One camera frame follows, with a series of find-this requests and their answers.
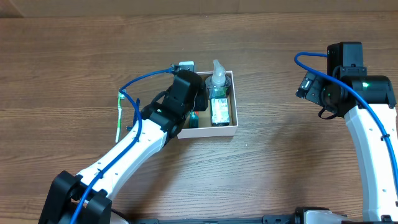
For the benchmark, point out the white cardboard box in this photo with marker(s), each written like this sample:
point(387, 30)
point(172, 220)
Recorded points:
point(205, 127)

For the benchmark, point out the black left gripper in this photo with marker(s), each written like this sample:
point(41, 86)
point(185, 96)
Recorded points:
point(201, 101)

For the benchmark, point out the clear soap pump bottle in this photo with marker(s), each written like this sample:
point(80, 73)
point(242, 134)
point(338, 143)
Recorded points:
point(218, 84)

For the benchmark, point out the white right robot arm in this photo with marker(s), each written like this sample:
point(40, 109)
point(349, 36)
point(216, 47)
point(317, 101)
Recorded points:
point(368, 105)

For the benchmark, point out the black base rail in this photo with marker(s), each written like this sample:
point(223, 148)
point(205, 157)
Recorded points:
point(266, 219)

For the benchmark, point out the green white soap packet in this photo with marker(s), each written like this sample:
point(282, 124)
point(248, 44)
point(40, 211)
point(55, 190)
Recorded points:
point(220, 112)

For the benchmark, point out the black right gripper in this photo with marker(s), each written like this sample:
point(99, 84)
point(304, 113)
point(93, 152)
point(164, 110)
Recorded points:
point(311, 90)

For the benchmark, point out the red green toothpaste tube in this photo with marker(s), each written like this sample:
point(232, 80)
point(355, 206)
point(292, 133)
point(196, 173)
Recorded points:
point(193, 123)

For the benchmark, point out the blue disposable razor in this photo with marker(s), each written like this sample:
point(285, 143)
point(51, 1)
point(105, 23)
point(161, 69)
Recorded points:
point(136, 102)

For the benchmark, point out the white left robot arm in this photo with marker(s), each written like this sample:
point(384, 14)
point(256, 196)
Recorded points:
point(87, 197)

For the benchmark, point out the green white toothbrush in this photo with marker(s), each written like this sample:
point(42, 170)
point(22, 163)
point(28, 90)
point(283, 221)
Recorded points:
point(120, 110)

